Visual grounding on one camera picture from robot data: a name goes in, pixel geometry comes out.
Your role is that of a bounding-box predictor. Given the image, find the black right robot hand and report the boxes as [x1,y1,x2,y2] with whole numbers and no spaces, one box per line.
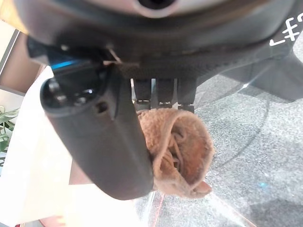
[14,0,291,201]

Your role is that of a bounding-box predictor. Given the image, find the brown terry cloth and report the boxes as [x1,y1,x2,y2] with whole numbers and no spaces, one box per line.
[136,107,216,199]

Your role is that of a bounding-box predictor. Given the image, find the green leafy plant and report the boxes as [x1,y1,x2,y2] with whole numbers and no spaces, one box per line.
[0,105,20,152]

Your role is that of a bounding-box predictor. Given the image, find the brown wooden cabinet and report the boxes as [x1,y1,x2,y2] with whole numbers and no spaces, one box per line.
[0,56,47,93]

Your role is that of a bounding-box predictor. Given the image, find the dark stand with white lettering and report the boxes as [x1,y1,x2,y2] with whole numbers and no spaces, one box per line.
[196,0,303,103]

